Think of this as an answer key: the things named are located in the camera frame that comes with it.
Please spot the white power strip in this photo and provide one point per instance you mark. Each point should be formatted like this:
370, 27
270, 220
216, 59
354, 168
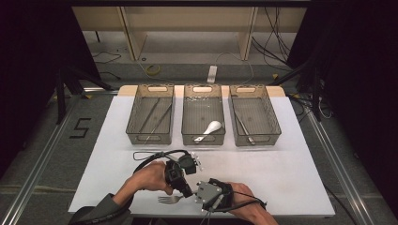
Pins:
212, 74

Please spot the person's right hand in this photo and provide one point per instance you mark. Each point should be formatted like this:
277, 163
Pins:
242, 192

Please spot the white ceramic spoon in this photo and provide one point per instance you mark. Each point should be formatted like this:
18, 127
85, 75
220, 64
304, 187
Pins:
214, 126

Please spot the silver metal fork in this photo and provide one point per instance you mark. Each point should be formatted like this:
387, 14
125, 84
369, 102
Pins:
165, 199

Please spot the black metal stand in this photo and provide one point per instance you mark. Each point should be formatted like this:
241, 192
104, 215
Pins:
61, 93
316, 93

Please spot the wooden shelf unit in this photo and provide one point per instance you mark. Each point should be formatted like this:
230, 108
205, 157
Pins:
187, 18

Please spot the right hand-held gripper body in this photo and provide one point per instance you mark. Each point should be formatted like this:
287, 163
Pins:
208, 193

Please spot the smoky clear plastic bin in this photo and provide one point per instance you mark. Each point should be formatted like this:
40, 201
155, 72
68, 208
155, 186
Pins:
140, 137
200, 109
259, 118

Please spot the aluminium floor rail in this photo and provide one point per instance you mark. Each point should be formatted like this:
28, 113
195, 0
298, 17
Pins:
34, 175
341, 175

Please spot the black curtain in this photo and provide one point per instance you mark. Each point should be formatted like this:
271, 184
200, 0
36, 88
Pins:
359, 62
31, 47

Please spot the white table sheet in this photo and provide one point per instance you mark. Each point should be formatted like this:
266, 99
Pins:
281, 181

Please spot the silver metal knife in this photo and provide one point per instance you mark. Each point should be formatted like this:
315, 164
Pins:
244, 128

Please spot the yellow tape roll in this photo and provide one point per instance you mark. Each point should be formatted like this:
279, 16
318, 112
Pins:
148, 69

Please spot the metal chopstick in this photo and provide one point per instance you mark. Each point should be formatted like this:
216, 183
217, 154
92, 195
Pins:
159, 122
149, 115

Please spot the person's left hand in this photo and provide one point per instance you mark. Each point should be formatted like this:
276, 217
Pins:
150, 176

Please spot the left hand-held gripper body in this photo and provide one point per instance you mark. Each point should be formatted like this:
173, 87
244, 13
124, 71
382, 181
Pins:
175, 173

